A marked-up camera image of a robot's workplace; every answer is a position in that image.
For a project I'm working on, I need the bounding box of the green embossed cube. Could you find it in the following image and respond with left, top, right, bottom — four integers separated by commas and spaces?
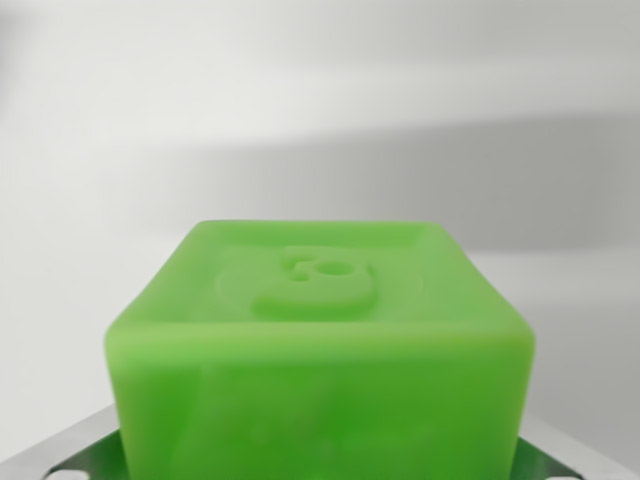
103, 219, 538, 480

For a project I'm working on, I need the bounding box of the gripper right finger with black rubber pad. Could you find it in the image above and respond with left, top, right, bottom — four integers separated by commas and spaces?
510, 413, 640, 480

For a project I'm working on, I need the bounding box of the gripper left finger with black rubber pad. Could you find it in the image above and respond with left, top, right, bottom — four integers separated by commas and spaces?
0, 404, 129, 480

